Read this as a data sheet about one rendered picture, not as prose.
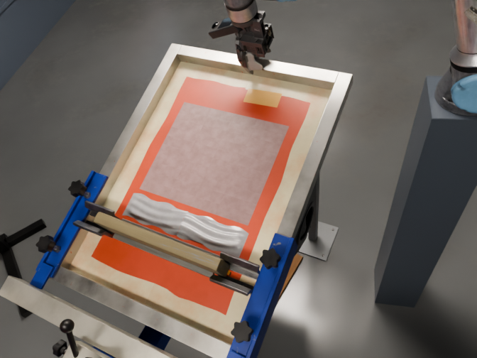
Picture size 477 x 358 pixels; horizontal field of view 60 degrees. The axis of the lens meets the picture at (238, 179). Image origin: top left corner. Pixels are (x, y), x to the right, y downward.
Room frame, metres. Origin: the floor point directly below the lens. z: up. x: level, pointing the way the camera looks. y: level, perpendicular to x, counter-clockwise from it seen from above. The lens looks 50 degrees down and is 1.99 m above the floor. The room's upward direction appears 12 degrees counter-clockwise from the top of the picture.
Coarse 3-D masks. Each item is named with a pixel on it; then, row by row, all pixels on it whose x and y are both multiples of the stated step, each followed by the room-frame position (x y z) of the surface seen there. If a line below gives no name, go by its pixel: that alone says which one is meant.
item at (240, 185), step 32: (256, 128) 0.84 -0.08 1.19; (288, 128) 0.81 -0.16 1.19; (224, 160) 0.77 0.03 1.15; (256, 160) 0.74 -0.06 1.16; (224, 192) 0.68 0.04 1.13; (256, 192) 0.65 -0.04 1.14; (224, 224) 0.59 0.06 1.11; (256, 224) 0.57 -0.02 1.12; (192, 288) 0.46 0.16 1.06; (224, 288) 0.44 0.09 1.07
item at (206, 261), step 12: (96, 216) 0.65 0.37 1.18; (108, 216) 0.64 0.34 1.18; (108, 228) 0.61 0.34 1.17; (120, 228) 0.60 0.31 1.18; (132, 228) 0.59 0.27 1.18; (144, 240) 0.55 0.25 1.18; (156, 240) 0.54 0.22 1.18; (168, 240) 0.53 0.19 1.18; (168, 252) 0.51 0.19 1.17; (180, 252) 0.50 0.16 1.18; (192, 252) 0.49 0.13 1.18; (204, 252) 0.48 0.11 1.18; (204, 264) 0.45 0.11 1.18; (216, 264) 0.45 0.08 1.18; (228, 264) 0.47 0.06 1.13
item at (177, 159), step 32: (192, 96) 1.01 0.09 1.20; (224, 96) 0.98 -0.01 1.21; (160, 128) 0.94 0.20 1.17; (192, 128) 0.90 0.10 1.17; (224, 128) 0.87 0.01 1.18; (160, 160) 0.83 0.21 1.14; (192, 160) 0.80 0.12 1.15; (128, 192) 0.77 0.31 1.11; (160, 192) 0.73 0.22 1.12; (192, 192) 0.71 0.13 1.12; (96, 256) 0.61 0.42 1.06; (128, 256) 0.58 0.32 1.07
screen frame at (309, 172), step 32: (160, 64) 1.14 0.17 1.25; (224, 64) 1.06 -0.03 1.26; (288, 64) 0.97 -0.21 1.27; (160, 96) 1.05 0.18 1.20; (128, 128) 0.94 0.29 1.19; (320, 128) 0.75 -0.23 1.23; (320, 160) 0.66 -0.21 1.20; (288, 224) 0.53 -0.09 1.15; (96, 288) 0.51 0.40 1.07; (160, 320) 0.39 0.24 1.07; (224, 352) 0.29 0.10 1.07
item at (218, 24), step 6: (228, 18) 1.03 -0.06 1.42; (216, 24) 1.04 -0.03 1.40; (222, 24) 1.02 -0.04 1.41; (228, 24) 1.00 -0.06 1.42; (210, 30) 1.04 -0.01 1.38; (216, 30) 1.02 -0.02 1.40; (222, 30) 1.00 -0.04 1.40; (228, 30) 0.99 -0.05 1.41; (234, 30) 0.97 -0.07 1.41; (240, 30) 0.97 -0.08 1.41; (216, 36) 1.02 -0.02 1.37
